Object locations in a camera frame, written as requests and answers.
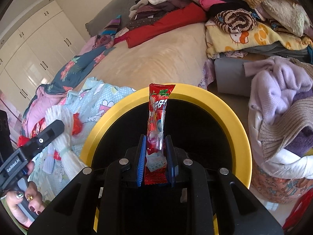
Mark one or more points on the blue floral quilt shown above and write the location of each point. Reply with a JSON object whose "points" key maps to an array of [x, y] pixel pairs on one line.
{"points": [[73, 71]]}

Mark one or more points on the yellow cartoon blanket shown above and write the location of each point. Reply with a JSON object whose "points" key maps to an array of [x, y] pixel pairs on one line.
{"points": [[244, 40]]}

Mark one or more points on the purple striped cloth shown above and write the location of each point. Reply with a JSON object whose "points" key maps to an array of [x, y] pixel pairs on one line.
{"points": [[112, 25]]}

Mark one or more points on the beige ribbed knit sweater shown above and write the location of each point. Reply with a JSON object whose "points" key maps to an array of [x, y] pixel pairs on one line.
{"points": [[286, 124]]}

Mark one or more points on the light blue cartoon blanket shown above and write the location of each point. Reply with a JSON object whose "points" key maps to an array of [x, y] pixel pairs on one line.
{"points": [[102, 98]]}

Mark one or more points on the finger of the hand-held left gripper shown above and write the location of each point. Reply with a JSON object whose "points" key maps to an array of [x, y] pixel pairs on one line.
{"points": [[49, 135]]}

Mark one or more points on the small red wrapper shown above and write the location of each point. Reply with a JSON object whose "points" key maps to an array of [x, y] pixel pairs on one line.
{"points": [[23, 141]]}

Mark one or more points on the beige bed sheet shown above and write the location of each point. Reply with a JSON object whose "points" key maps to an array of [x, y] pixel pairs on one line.
{"points": [[159, 53]]}

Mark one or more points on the grey headboard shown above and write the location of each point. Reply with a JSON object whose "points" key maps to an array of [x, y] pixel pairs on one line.
{"points": [[110, 9]]}

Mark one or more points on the red cloth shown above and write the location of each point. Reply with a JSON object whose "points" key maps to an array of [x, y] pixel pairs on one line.
{"points": [[171, 22]]}

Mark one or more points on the yellow bin with black bag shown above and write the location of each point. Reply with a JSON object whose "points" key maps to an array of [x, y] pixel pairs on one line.
{"points": [[207, 95]]}

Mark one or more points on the lilac floral cloth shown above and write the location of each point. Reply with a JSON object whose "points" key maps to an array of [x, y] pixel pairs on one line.
{"points": [[206, 76]]}

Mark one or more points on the red and white printed wrapper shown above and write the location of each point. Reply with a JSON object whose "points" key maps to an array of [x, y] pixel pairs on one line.
{"points": [[36, 128]]}

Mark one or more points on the grey folded cloth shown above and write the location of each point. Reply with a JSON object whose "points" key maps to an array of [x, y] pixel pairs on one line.
{"points": [[276, 50]]}

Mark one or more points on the brown striped scarf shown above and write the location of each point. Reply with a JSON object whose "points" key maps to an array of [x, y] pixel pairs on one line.
{"points": [[234, 20]]}

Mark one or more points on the lilac sweater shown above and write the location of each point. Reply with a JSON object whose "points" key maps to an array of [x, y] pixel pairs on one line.
{"points": [[276, 83]]}

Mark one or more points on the white wardrobe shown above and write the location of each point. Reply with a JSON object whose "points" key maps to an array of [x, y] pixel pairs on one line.
{"points": [[36, 53]]}

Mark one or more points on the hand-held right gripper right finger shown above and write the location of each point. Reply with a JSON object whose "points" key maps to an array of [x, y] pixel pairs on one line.
{"points": [[171, 162]]}

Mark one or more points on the maroon garment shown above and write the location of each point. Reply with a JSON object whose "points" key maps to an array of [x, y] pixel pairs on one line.
{"points": [[156, 11]]}

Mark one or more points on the cream sherpa garment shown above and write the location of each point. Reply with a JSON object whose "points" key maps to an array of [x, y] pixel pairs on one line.
{"points": [[286, 13]]}

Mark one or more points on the shiny red wrapper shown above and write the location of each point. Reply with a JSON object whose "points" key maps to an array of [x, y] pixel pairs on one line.
{"points": [[77, 125]]}

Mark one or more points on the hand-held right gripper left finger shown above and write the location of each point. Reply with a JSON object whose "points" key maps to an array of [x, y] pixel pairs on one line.
{"points": [[141, 162]]}

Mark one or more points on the red strawberry snack wrapper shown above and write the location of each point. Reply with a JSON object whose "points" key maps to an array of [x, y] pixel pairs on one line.
{"points": [[156, 117]]}

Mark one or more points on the person's left hand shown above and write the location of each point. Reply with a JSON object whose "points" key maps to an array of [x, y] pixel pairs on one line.
{"points": [[19, 213]]}

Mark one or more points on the grey storage box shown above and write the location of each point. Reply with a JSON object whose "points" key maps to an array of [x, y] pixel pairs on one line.
{"points": [[229, 76]]}

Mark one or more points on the pink printed laundry basket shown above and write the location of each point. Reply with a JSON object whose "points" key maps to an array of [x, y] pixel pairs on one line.
{"points": [[276, 187]]}

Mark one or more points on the white cloth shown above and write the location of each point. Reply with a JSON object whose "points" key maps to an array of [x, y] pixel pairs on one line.
{"points": [[281, 162]]}

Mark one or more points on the purple knit garment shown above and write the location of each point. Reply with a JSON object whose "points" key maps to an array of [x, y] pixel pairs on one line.
{"points": [[303, 139]]}

